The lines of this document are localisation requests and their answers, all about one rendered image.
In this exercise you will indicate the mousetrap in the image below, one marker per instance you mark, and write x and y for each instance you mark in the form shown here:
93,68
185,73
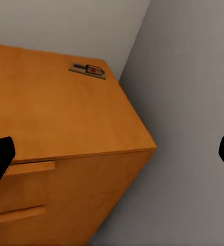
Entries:
87,70

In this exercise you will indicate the cabinet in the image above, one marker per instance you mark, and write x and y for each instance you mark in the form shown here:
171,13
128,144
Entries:
78,144

